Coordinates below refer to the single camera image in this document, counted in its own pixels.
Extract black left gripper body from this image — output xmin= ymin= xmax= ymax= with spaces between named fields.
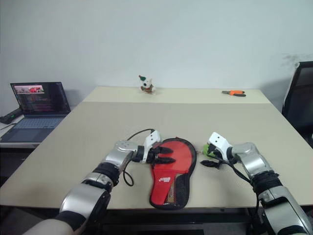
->
xmin=146 ymin=144 xmax=162 ymax=165

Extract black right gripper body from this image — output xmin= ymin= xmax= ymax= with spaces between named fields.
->
xmin=209 ymin=144 xmax=223 ymax=170

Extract green zipper pull tag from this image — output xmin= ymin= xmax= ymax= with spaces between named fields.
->
xmin=202 ymin=143 xmax=217 ymax=158

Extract black red paddle case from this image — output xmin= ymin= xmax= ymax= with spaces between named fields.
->
xmin=148 ymin=137 xmax=198 ymax=211

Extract red table tennis paddle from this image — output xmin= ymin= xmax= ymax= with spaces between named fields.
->
xmin=166 ymin=177 xmax=178 ymax=205

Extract white plush dog toy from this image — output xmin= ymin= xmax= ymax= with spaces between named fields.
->
xmin=138 ymin=74 xmax=157 ymax=94

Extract black office chair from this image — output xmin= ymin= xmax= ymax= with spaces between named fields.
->
xmin=281 ymin=61 xmax=313 ymax=149

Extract open grey laptop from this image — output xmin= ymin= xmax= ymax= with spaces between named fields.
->
xmin=0 ymin=81 xmax=72 ymax=143

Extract black handheld controller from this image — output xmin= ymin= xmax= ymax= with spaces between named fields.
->
xmin=0 ymin=108 xmax=23 ymax=124

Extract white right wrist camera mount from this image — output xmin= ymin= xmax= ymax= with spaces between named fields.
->
xmin=207 ymin=132 xmax=233 ymax=160

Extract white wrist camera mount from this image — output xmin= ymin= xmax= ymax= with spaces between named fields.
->
xmin=207 ymin=132 xmax=233 ymax=160
xmin=142 ymin=130 xmax=162 ymax=164

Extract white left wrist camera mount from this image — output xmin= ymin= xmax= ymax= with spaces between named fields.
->
xmin=142 ymin=130 xmax=162 ymax=164

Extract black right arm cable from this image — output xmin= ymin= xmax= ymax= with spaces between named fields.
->
xmin=218 ymin=158 xmax=260 ymax=209

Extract black table frame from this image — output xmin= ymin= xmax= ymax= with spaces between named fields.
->
xmin=97 ymin=207 xmax=260 ymax=235

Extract orange handled pliers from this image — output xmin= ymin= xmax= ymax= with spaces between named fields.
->
xmin=222 ymin=90 xmax=247 ymax=97

